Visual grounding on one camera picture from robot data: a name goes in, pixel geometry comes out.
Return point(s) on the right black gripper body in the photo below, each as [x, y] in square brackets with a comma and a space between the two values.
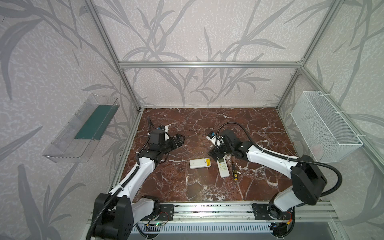
[221, 149]

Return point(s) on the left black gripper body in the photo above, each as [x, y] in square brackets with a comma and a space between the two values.
[173, 141]

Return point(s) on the black yellow screwdriver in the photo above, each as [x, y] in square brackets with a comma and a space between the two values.
[234, 169]

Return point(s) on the white remote control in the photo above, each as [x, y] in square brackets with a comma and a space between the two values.
[200, 163]
[223, 168]

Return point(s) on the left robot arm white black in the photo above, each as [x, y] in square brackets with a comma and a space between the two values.
[115, 214]

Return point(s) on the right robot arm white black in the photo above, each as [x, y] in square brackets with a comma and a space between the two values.
[311, 180]

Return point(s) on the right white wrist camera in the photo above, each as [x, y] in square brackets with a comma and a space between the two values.
[212, 137]

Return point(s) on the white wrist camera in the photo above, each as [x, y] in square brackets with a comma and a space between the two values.
[164, 128]
[212, 137]

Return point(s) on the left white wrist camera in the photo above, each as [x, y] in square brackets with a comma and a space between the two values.
[164, 128]

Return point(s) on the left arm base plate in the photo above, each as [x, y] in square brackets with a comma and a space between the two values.
[166, 213]

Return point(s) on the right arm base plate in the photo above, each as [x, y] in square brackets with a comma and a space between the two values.
[270, 213]

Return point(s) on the aluminium mounting rail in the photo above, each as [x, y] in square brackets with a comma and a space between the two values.
[241, 212]

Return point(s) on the clear plastic wall bin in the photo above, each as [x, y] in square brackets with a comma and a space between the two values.
[79, 138]

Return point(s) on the white wire mesh basket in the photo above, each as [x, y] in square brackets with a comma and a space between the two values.
[328, 136]

